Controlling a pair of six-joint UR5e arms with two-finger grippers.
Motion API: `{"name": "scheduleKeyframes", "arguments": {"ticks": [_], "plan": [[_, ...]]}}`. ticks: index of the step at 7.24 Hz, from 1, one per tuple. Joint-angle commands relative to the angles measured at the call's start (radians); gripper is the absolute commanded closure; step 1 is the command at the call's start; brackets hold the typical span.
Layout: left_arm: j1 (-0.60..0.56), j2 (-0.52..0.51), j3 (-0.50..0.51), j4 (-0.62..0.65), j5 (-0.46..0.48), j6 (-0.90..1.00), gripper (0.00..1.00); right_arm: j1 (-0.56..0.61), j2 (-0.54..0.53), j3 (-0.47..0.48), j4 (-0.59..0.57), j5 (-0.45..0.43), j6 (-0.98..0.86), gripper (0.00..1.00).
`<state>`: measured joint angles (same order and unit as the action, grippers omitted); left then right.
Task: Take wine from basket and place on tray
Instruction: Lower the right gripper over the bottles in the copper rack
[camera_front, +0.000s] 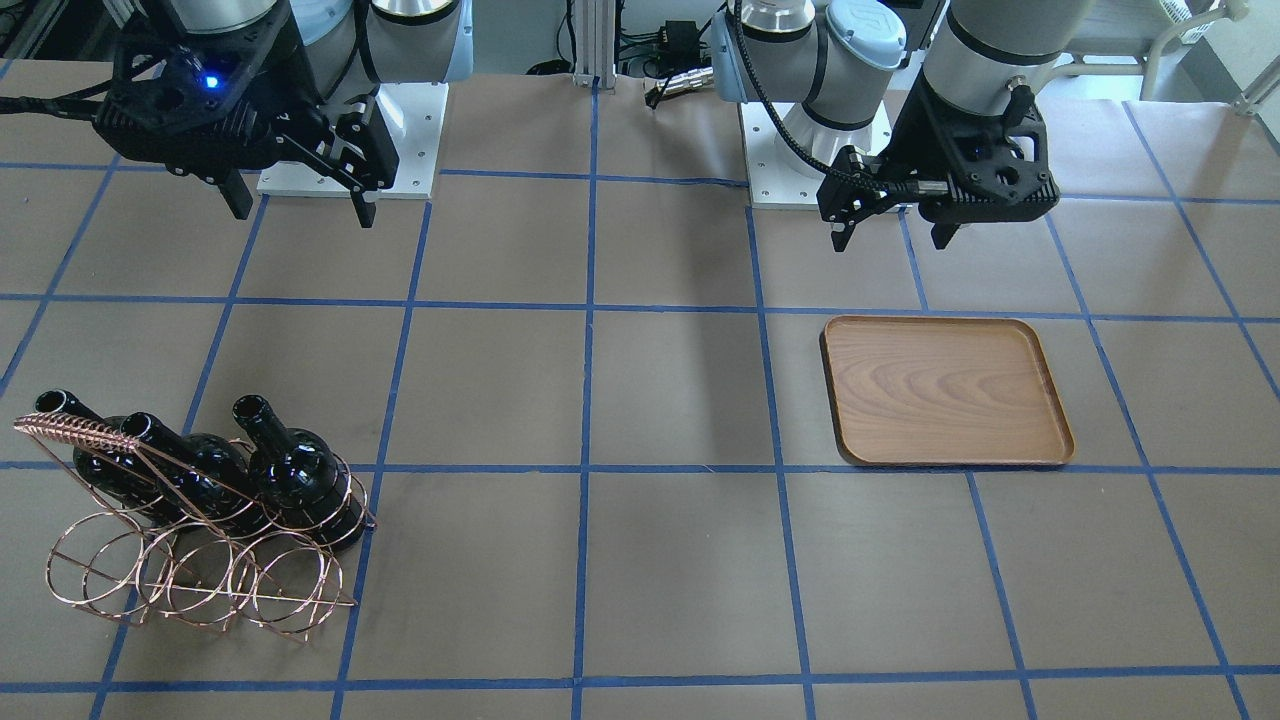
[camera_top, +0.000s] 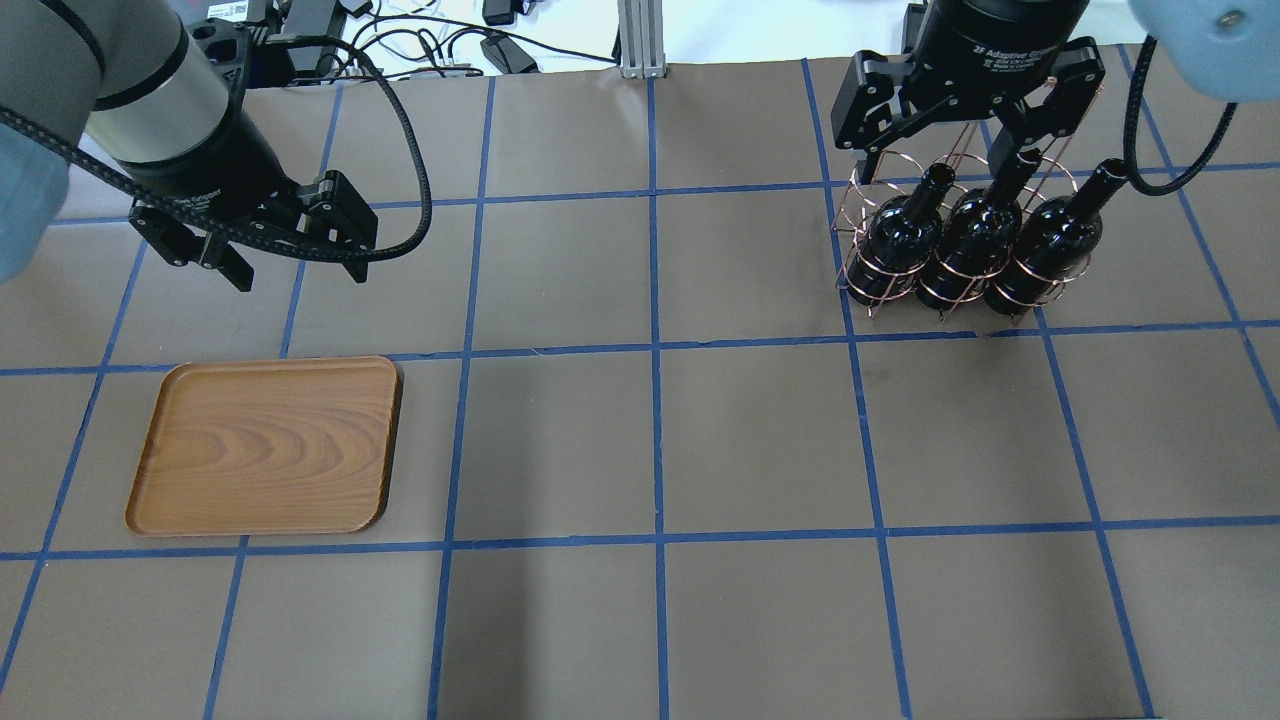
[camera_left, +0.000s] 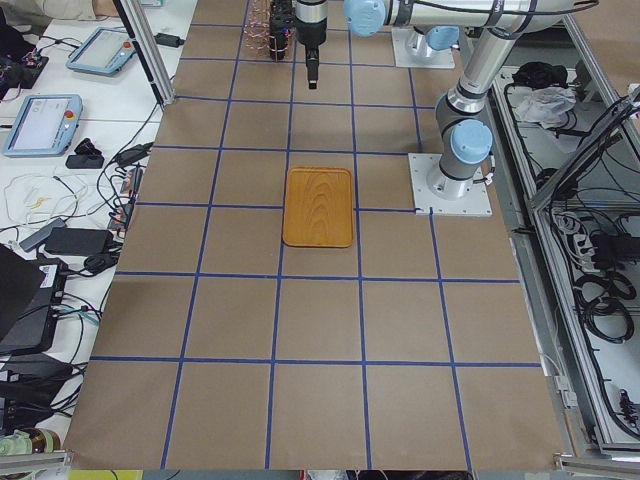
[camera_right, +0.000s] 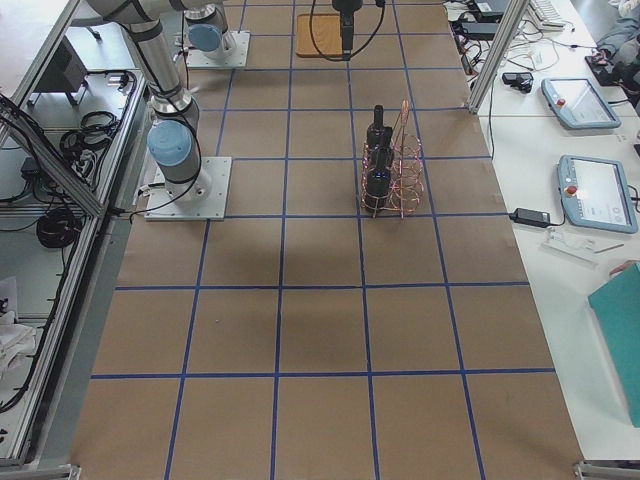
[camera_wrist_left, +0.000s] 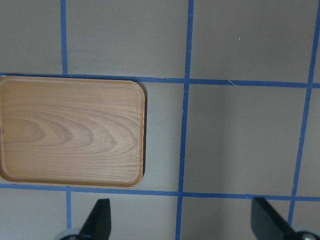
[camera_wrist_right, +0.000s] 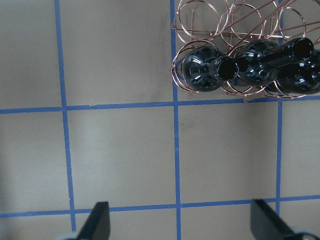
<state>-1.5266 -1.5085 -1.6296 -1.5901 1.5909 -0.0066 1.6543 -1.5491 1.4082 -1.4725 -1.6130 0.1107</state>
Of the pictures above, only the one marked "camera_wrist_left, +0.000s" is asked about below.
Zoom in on wooden tray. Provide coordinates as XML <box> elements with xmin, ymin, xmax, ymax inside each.
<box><xmin>0</xmin><ymin>76</ymin><xmax>147</xmax><ymax>188</ymax></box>

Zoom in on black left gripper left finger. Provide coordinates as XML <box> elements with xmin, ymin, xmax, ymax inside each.
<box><xmin>79</xmin><ymin>199</ymin><xmax>111</xmax><ymax>240</ymax></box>

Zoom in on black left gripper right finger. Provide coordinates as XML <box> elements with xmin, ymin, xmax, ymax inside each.
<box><xmin>250</xmin><ymin>197</ymin><xmax>296</xmax><ymax>240</ymax></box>

